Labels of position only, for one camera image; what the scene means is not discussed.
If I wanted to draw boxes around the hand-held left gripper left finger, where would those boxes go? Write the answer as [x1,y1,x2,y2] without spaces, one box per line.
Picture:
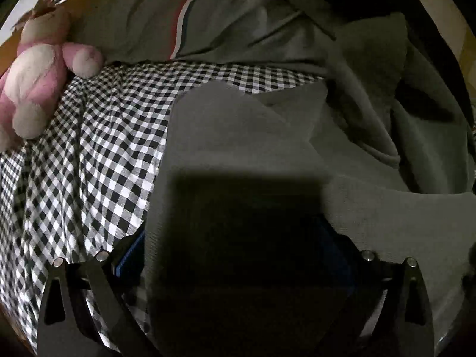
[37,228,161,357]

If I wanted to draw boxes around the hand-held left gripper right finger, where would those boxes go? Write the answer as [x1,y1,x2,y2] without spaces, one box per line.
[316,219,436,357]

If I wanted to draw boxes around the large grey sweatshirt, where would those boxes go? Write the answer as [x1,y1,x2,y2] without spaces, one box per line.
[143,11,476,357]

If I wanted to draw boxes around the black white checkered bedsheet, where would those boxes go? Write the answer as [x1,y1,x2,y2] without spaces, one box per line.
[0,61,328,356]

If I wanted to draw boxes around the pink plush toy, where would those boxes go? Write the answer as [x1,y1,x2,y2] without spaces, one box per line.
[0,7,105,153]

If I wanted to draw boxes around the grey jacket with striped band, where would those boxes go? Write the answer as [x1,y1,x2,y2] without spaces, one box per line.
[72,0,339,65]

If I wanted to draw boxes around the torn paper scraps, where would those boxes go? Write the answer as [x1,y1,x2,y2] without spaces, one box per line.
[13,0,92,32]

